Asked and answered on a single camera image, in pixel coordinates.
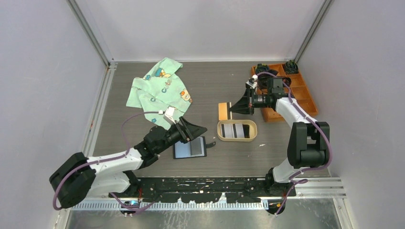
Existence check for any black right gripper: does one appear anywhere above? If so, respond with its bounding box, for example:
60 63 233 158
229 87 270 115

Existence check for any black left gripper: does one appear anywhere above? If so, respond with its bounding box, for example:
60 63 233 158
155 116 206 154

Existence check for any black leather card holder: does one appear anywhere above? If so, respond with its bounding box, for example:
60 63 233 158
173 136 216 159

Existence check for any orange striped credit card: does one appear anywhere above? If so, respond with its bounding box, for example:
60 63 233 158
218 102 233 121

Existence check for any white striped credit card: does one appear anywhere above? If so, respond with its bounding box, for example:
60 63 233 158
220 123 244 138

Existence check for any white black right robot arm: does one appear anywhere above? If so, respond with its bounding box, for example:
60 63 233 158
229 76 332 196

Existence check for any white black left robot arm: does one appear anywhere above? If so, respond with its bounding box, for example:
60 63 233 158
49 117 207 210

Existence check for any dark patterned credit card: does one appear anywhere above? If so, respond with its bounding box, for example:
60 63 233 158
242 124 250 138

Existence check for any beige oval tray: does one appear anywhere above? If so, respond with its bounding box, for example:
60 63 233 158
217 120 258 142

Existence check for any dark rolled belt back left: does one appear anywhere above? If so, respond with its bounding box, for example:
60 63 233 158
255 63 278 75

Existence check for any dark rolled belt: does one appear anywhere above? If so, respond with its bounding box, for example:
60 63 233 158
282 60 299 75
255 63 278 75

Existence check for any green cartoon print cloth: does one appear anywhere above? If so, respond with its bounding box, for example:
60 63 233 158
126 57 193 130

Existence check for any orange compartment organizer box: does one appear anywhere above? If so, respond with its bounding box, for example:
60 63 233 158
251 63 318 122

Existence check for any dark rolled belt back right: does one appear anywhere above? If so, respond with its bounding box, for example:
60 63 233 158
282 60 299 75

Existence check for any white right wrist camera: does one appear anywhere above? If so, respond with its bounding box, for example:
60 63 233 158
245 74 258 90

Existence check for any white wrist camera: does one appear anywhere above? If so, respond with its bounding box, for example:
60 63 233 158
245 74 258 90
163 106 179 125

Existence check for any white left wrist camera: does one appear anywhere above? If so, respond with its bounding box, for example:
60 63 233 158
163 106 179 125

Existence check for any aluminium front rail frame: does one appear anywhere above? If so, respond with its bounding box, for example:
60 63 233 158
68 177 347 214

